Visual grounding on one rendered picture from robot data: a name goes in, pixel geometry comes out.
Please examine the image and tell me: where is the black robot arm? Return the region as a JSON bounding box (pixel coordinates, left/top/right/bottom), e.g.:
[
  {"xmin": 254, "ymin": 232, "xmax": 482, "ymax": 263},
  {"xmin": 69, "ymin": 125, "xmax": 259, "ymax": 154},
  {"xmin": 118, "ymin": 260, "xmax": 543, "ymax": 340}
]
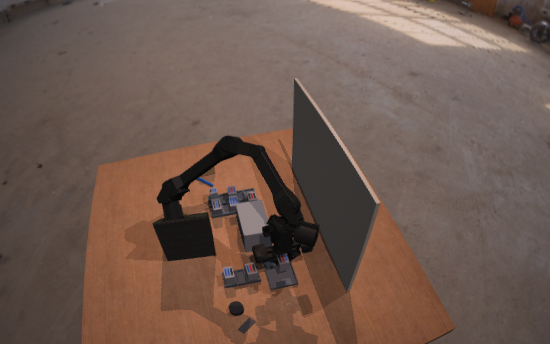
[{"xmin": 156, "ymin": 136, "xmax": 320, "ymax": 247}]

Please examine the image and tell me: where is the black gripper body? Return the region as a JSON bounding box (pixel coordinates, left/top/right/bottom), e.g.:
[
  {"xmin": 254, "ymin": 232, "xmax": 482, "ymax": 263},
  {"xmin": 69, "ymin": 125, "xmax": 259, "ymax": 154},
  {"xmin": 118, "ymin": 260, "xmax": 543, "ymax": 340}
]
[{"xmin": 252, "ymin": 237, "xmax": 313, "ymax": 264}]

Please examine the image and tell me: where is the black round puck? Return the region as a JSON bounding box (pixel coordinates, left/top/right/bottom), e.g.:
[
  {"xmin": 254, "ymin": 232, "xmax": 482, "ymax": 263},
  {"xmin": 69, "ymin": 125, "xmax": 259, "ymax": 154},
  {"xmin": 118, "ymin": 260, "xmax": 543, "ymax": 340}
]
[{"xmin": 228, "ymin": 301, "xmax": 244, "ymax": 316}]

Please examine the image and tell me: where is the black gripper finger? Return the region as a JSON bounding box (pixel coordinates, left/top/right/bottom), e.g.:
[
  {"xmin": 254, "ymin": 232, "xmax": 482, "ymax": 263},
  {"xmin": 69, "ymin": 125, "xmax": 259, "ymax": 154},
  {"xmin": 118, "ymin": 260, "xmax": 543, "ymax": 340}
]
[
  {"xmin": 287, "ymin": 250, "xmax": 301, "ymax": 262},
  {"xmin": 268, "ymin": 256, "xmax": 279, "ymax": 265}
]

